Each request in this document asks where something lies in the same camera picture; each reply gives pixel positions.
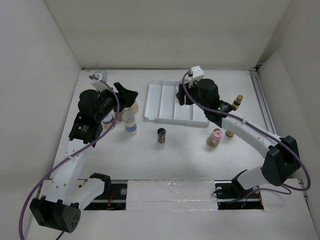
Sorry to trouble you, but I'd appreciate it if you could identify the pink lid spice jar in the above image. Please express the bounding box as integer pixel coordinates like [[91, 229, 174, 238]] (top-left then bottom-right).
[[206, 128, 223, 148]]

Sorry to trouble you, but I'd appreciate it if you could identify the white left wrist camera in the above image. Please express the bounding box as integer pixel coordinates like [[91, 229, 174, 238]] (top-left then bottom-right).
[[90, 70, 108, 92]]

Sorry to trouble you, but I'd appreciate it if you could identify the yellow bottle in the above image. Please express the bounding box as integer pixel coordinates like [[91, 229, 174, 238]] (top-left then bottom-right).
[[225, 130, 235, 138], [232, 94, 244, 110]]

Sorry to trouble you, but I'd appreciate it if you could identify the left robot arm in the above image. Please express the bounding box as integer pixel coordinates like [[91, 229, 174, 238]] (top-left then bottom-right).
[[29, 81, 138, 233]]

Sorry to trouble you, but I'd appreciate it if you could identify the yellow bottle near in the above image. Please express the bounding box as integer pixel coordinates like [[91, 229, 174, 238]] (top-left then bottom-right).
[[225, 130, 235, 138]]

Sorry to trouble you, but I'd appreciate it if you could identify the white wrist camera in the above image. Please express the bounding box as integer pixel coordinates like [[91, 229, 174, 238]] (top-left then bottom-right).
[[187, 65, 204, 88], [90, 70, 108, 92]]

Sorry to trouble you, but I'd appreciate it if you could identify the small dark pepper bottle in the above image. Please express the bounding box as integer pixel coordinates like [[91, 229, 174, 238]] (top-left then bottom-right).
[[157, 127, 167, 144]]

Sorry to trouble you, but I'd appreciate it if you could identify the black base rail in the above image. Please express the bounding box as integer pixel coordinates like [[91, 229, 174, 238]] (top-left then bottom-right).
[[86, 180, 264, 212]]

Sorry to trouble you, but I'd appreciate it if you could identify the red label spice jar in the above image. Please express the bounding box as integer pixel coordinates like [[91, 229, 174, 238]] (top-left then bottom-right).
[[101, 112, 115, 130]]

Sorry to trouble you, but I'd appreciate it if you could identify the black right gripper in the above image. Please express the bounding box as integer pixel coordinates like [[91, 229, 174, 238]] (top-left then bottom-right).
[[175, 81, 208, 111]]

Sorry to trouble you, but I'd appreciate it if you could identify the aluminium side rail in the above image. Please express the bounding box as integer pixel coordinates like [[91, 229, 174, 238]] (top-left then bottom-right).
[[248, 67, 309, 201]]

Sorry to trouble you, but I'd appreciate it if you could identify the black dome lid jar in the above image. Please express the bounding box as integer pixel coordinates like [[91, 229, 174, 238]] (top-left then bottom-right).
[[113, 108, 126, 121]]

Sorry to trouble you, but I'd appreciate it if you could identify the yellow bottle far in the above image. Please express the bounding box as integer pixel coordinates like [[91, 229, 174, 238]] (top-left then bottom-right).
[[232, 94, 244, 110]]

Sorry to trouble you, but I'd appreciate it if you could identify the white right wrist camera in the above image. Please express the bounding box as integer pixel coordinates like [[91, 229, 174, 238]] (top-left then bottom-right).
[[187, 65, 204, 88]]

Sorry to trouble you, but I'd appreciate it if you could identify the white divided organizer tray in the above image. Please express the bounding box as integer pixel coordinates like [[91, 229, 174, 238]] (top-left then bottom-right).
[[144, 81, 210, 128]]

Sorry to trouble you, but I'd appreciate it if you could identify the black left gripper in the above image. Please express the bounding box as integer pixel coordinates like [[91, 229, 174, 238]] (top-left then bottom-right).
[[95, 82, 137, 122]]

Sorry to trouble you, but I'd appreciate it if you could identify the yellow-green lid spice jar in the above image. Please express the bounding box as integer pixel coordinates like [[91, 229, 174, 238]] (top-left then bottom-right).
[[126, 100, 139, 115]]

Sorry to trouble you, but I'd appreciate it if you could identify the blue label white bottle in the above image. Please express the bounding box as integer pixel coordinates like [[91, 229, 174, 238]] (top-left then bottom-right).
[[122, 111, 138, 135]]

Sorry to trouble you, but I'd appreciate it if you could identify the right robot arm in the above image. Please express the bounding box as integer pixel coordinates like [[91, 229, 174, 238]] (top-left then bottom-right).
[[176, 78, 302, 202]]

